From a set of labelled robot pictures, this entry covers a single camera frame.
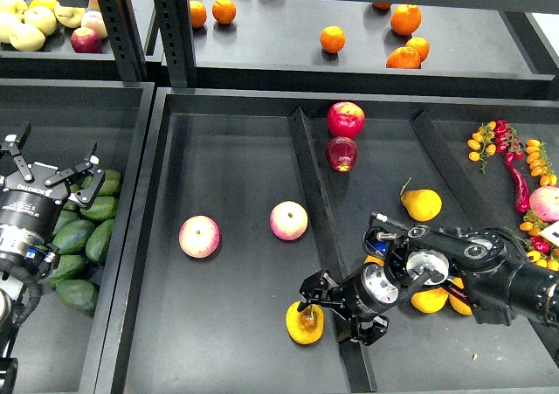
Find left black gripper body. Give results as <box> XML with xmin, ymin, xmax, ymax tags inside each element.
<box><xmin>1</xmin><ymin>162</ymin><xmax>70</xmax><ymax>245</ymax></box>

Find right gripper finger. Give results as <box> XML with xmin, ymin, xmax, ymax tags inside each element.
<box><xmin>297</xmin><ymin>269</ymin><xmax>345</xmax><ymax>314</ymax></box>
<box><xmin>334</xmin><ymin>312</ymin><xmax>389</xmax><ymax>345</ymax></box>

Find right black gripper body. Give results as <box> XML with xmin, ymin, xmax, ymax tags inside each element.
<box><xmin>339</xmin><ymin>265</ymin><xmax>399</xmax><ymax>320</ymax></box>

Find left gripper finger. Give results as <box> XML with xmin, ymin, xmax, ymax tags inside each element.
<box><xmin>43</xmin><ymin>142</ymin><xmax>106</xmax><ymax>209</ymax></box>
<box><xmin>1</xmin><ymin>122</ymin><xmax>33</xmax><ymax>183</ymax></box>

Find yellow pear with stem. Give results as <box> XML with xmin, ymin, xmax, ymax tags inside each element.
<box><xmin>285</xmin><ymin>301</ymin><xmax>325</xmax><ymax>345</ymax></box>

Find dark green avocado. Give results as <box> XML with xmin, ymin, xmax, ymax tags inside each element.
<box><xmin>55</xmin><ymin>280</ymin><xmax>100</xmax><ymax>316</ymax></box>

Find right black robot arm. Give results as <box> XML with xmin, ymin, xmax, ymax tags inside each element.
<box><xmin>297</xmin><ymin>212</ymin><xmax>558</xmax><ymax>345</ymax></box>

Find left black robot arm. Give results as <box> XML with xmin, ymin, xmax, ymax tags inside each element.
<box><xmin>1</xmin><ymin>123</ymin><xmax>106</xmax><ymax>393</ymax></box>

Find yellow pear left of pile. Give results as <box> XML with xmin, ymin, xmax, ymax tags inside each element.
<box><xmin>363</xmin><ymin>255</ymin><xmax>384</xmax><ymax>267</ymax></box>

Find green avocado in bin lower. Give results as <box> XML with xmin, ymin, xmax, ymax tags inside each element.
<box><xmin>85</xmin><ymin>218</ymin><xmax>115</xmax><ymax>265</ymax></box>

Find yellow pear bottom of pile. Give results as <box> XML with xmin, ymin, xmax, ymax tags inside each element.
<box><xmin>411</xmin><ymin>288</ymin><xmax>448</xmax><ymax>314</ymax></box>

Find yellow pear upper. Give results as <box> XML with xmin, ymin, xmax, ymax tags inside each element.
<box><xmin>400</xmin><ymin>177</ymin><xmax>443</xmax><ymax>222</ymax></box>

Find black tray divider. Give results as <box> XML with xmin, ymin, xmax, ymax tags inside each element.
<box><xmin>288</xmin><ymin>107</ymin><xmax>377</xmax><ymax>393</ymax></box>

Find pink apple centre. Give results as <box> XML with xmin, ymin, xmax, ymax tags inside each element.
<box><xmin>269</xmin><ymin>201</ymin><xmax>308</xmax><ymax>241</ymax></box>

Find pink apple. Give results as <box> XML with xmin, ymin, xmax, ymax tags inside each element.
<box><xmin>178</xmin><ymin>215</ymin><xmax>220</xmax><ymax>259</ymax></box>
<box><xmin>269</xmin><ymin>201</ymin><xmax>308</xmax><ymax>241</ymax></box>

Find pale yellow apple front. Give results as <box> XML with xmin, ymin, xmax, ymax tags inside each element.
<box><xmin>9</xmin><ymin>24</ymin><xmax>45</xmax><ymax>52</ymax></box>

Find pale yellow apple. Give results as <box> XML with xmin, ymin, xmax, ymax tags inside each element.
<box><xmin>24</xmin><ymin>6</ymin><xmax>58</xmax><ymax>37</ymax></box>
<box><xmin>9</xmin><ymin>24</ymin><xmax>45</xmax><ymax>52</ymax></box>

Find pink apple left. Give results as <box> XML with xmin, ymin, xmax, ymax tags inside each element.
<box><xmin>178</xmin><ymin>215</ymin><xmax>220</xmax><ymax>259</ymax></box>

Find black centre tray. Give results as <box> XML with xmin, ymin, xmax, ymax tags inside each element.
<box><xmin>95</xmin><ymin>89</ymin><xmax>558</xmax><ymax>393</ymax></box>

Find black tray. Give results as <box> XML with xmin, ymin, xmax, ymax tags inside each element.
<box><xmin>1</xmin><ymin>79</ymin><xmax>154</xmax><ymax>393</ymax></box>
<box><xmin>95</xmin><ymin>89</ymin><xmax>558</xmax><ymax>393</ymax></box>

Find red apple on shelf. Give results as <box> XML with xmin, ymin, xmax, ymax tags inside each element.
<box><xmin>71</xmin><ymin>27</ymin><xmax>102</xmax><ymax>53</ymax></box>

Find pale yellow apple middle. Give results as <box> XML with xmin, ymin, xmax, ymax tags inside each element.
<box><xmin>24</xmin><ymin>6</ymin><xmax>58</xmax><ymax>37</ymax></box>

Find dark red apple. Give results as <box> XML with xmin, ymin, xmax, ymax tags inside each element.
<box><xmin>325</xmin><ymin>136</ymin><xmax>358</xmax><ymax>173</ymax></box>

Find black left tray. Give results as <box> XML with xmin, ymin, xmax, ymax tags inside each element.
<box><xmin>1</xmin><ymin>79</ymin><xmax>154</xmax><ymax>393</ymax></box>

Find pale peach apple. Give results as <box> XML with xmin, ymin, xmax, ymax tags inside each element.
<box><xmin>81</xmin><ymin>10</ymin><xmax>107</xmax><ymax>40</ymax></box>

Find bright red apple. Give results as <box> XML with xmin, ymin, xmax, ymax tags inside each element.
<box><xmin>327</xmin><ymin>101</ymin><xmax>366</xmax><ymax>139</ymax></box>

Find long red chili pepper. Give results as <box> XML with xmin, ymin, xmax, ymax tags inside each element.
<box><xmin>504</xmin><ymin>152</ymin><xmax>530</xmax><ymax>213</ymax></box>

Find pink apple right edge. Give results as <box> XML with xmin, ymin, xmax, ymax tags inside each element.
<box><xmin>529</xmin><ymin>185</ymin><xmax>558</xmax><ymax>223</ymax></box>

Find orange cherry tomato vine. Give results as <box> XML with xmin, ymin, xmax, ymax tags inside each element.
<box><xmin>525</xmin><ymin>139</ymin><xmax>558</xmax><ymax>187</ymax></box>

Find orange on shelf far left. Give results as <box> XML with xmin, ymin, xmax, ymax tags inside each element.
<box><xmin>189</xmin><ymin>0</ymin><xmax>207</xmax><ymax>29</ymax></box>

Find orange on shelf front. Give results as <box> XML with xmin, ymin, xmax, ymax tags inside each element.
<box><xmin>386</xmin><ymin>46</ymin><xmax>421</xmax><ymax>69</ymax></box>

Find orange on shelf right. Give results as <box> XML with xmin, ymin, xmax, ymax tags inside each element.
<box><xmin>406</xmin><ymin>37</ymin><xmax>431</xmax><ymax>62</ymax></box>

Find orange on shelf centre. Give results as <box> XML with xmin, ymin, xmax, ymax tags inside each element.
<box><xmin>320</xmin><ymin>25</ymin><xmax>346</xmax><ymax>53</ymax></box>

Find large orange on shelf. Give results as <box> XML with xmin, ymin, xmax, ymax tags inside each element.
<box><xmin>390</xmin><ymin>4</ymin><xmax>422</xmax><ymax>36</ymax></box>

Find black shelf upright post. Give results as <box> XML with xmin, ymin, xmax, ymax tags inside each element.
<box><xmin>97</xmin><ymin>0</ymin><xmax>148</xmax><ymax>82</ymax></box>

